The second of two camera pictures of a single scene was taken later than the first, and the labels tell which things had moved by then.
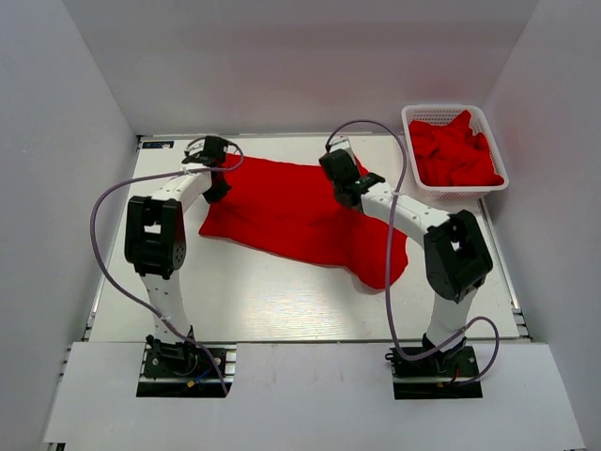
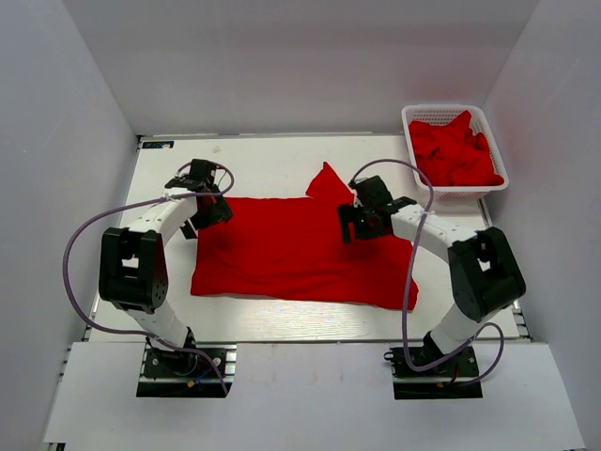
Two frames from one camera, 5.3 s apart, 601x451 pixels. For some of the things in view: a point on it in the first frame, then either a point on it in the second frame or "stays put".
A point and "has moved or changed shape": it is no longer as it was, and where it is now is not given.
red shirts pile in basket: [453, 154] stays put
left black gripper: [218, 194] → [220, 212]
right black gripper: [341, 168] → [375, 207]
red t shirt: [286, 209] has moved or changed shape
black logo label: [158, 145] stays put
